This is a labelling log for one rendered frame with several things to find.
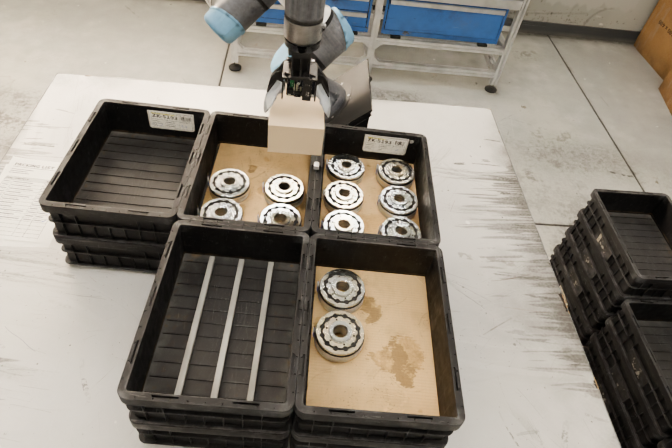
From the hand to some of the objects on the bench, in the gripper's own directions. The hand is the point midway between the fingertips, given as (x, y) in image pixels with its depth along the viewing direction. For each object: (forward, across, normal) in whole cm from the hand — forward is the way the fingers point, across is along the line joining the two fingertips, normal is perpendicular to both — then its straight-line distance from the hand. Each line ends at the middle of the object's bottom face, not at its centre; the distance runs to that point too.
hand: (296, 112), depth 117 cm
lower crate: (+40, -12, -40) cm, 58 cm away
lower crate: (+40, -39, +1) cm, 56 cm away
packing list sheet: (+40, -72, +4) cm, 83 cm away
